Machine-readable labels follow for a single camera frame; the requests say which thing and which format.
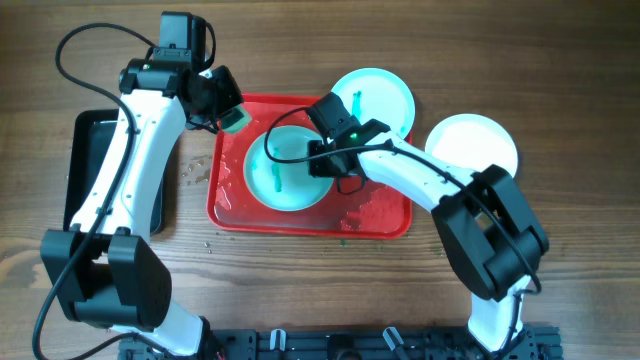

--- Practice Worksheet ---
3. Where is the left black cable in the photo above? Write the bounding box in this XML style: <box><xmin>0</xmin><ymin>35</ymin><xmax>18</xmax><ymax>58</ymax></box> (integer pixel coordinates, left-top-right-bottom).
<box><xmin>31</xmin><ymin>22</ymin><xmax>166</xmax><ymax>360</ymax></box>

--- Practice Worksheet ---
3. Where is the light blue plate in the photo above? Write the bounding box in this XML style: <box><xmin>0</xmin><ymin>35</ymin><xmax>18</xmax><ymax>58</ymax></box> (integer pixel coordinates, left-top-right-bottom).
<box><xmin>331</xmin><ymin>68</ymin><xmax>416</xmax><ymax>139</ymax></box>
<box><xmin>243</xmin><ymin>125</ymin><xmax>333</xmax><ymax>212</ymax></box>

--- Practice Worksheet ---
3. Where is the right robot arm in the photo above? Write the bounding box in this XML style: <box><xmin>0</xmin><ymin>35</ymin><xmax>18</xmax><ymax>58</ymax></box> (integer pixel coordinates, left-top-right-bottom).
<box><xmin>310</xmin><ymin>118</ymin><xmax>549</xmax><ymax>355</ymax></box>

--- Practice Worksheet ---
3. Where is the red plastic tray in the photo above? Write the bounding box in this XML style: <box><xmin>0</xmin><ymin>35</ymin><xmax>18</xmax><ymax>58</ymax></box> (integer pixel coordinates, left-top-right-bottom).
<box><xmin>206</xmin><ymin>93</ymin><xmax>412</xmax><ymax>240</ymax></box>

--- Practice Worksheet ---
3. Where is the black cable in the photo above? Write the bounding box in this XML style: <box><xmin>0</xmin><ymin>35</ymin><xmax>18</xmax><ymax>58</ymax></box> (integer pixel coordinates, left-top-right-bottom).
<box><xmin>263</xmin><ymin>105</ymin><xmax>544</xmax><ymax>356</ymax></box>
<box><xmin>31</xmin><ymin>22</ymin><xmax>166</xmax><ymax>360</ymax></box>

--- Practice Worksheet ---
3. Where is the green scrubbing sponge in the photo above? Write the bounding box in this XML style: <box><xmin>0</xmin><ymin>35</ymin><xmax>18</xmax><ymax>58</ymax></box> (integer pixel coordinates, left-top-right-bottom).
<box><xmin>220</xmin><ymin>105</ymin><xmax>251</xmax><ymax>134</ymax></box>

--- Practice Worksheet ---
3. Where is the white plate green smear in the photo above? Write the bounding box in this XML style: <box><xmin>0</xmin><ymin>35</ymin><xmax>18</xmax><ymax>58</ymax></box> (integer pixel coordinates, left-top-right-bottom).
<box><xmin>425</xmin><ymin>113</ymin><xmax>519</xmax><ymax>178</ymax></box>

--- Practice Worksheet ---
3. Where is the black rectangular water tray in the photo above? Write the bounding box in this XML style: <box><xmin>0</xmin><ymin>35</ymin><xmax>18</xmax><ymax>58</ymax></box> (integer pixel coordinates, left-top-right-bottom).
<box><xmin>62</xmin><ymin>108</ymin><xmax>166</xmax><ymax>236</ymax></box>

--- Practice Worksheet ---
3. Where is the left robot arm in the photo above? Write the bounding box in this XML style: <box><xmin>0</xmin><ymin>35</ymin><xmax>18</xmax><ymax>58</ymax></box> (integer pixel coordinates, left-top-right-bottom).
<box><xmin>32</xmin><ymin>59</ymin><xmax>250</xmax><ymax>359</ymax></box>

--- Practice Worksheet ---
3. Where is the right black cable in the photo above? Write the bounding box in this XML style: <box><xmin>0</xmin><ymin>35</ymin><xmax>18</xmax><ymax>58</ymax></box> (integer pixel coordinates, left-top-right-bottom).
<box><xmin>263</xmin><ymin>105</ymin><xmax>544</xmax><ymax>356</ymax></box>

